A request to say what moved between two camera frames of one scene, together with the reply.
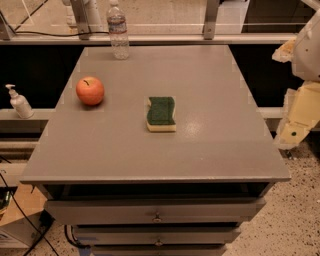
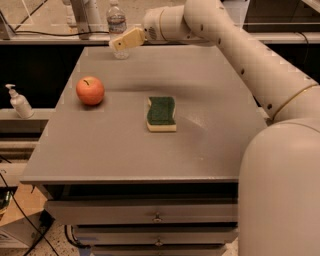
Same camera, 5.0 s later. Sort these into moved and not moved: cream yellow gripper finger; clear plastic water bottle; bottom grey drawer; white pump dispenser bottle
Moved: cream yellow gripper finger
Not moved: clear plastic water bottle; bottom grey drawer; white pump dispenser bottle
